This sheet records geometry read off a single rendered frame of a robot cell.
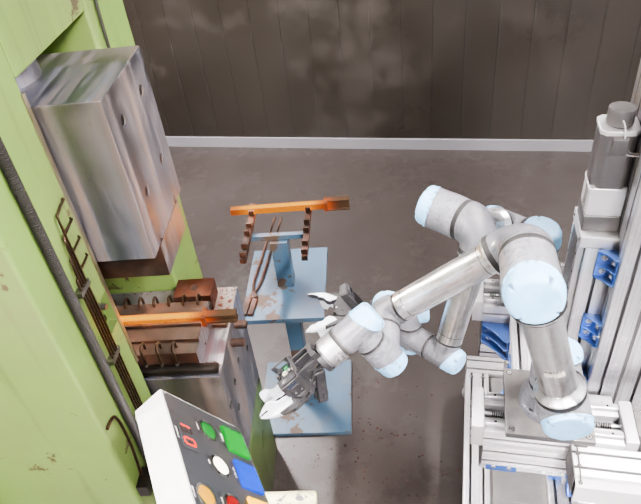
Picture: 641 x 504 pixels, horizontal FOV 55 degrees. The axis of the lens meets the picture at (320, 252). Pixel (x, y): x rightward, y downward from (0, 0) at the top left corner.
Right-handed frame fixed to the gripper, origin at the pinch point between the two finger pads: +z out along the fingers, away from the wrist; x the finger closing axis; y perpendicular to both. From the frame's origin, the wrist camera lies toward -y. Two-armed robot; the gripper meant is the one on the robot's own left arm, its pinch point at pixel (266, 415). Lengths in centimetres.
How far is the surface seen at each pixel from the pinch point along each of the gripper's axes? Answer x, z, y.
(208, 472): 13.3, 10.4, 14.6
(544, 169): -178, -157, -213
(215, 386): -30.5, 16.1, -12.1
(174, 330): -46.0, 15.1, 0.8
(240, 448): 2.0, 9.6, -0.4
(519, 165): -191, -148, -208
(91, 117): -32, -21, 66
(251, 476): 10.0, 9.6, -0.5
